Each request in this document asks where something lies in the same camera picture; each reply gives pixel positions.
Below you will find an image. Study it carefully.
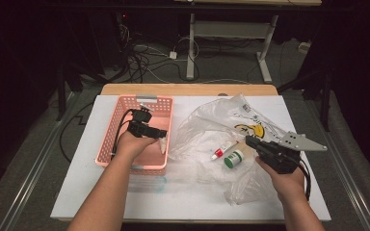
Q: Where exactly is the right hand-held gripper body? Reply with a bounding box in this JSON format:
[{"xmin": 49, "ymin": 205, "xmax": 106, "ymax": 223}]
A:
[{"xmin": 260, "ymin": 130, "xmax": 329, "ymax": 175}]

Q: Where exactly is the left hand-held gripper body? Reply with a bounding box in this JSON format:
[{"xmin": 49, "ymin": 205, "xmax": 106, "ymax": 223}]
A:
[{"xmin": 126, "ymin": 103, "xmax": 157, "ymax": 140}]

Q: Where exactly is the pink perforated plastic basket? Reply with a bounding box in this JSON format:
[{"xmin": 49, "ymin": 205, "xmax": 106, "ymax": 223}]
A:
[{"xmin": 94, "ymin": 94, "xmax": 174, "ymax": 176}]

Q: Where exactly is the white jar green lid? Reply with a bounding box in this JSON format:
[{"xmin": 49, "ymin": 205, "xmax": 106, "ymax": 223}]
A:
[{"xmin": 224, "ymin": 148, "xmax": 245, "ymax": 169}]

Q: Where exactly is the white toothpaste tube red cap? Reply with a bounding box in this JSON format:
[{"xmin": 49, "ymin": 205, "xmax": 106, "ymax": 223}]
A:
[{"xmin": 210, "ymin": 141, "xmax": 240, "ymax": 162}]

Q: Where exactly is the clear plastic bag yellow print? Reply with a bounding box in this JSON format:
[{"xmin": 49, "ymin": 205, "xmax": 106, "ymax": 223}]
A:
[{"xmin": 167, "ymin": 92, "xmax": 306, "ymax": 206}]

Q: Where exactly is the person's right hand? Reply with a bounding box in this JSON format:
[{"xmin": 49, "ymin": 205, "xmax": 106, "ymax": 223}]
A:
[{"xmin": 254, "ymin": 157, "xmax": 306, "ymax": 204}]

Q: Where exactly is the person's left hand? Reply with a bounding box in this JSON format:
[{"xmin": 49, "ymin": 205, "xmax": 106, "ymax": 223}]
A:
[{"xmin": 114, "ymin": 130, "xmax": 155, "ymax": 162}]

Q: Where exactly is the clear container with blue rim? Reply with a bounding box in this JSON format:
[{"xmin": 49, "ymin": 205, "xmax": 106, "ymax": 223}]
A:
[{"xmin": 128, "ymin": 174, "xmax": 169, "ymax": 194}]

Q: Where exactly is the black metal stand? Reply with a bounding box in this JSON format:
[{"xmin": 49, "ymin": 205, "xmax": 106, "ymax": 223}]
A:
[
  {"xmin": 56, "ymin": 61, "xmax": 85, "ymax": 122},
  {"xmin": 277, "ymin": 68, "xmax": 332, "ymax": 133}
]

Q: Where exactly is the white table mat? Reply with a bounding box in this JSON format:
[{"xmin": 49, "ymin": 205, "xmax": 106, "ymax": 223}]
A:
[{"xmin": 50, "ymin": 94, "xmax": 331, "ymax": 222}]

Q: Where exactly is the white power strip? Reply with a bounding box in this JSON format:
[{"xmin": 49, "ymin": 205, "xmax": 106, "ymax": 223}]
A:
[{"xmin": 298, "ymin": 41, "xmax": 312, "ymax": 54}]

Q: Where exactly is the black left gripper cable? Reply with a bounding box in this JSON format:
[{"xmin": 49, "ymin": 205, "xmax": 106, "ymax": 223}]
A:
[{"xmin": 110, "ymin": 108, "xmax": 136, "ymax": 160}]

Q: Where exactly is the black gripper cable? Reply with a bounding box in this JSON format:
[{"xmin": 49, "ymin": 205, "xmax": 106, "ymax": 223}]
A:
[
  {"xmin": 297, "ymin": 158, "xmax": 312, "ymax": 201},
  {"xmin": 110, "ymin": 108, "xmax": 136, "ymax": 160}
]

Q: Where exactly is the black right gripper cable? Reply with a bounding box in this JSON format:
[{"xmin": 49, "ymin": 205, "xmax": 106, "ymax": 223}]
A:
[{"xmin": 297, "ymin": 158, "xmax": 312, "ymax": 201}]

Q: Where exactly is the tangle of black floor cables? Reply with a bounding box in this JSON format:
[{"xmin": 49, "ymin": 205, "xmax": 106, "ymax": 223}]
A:
[{"xmin": 117, "ymin": 23, "xmax": 200, "ymax": 85}]

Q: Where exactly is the grey metal floor rail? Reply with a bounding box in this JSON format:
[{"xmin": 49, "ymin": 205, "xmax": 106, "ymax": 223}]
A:
[
  {"xmin": 0, "ymin": 92, "xmax": 78, "ymax": 231},
  {"xmin": 302, "ymin": 95, "xmax": 370, "ymax": 231}
]

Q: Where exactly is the thin black floor cable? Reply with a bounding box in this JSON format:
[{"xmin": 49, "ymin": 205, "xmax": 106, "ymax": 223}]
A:
[{"xmin": 59, "ymin": 101, "xmax": 94, "ymax": 163}]

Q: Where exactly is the white metal desk frame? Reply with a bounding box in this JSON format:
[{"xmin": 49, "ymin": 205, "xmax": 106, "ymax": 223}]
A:
[{"xmin": 186, "ymin": 13, "xmax": 279, "ymax": 84}]

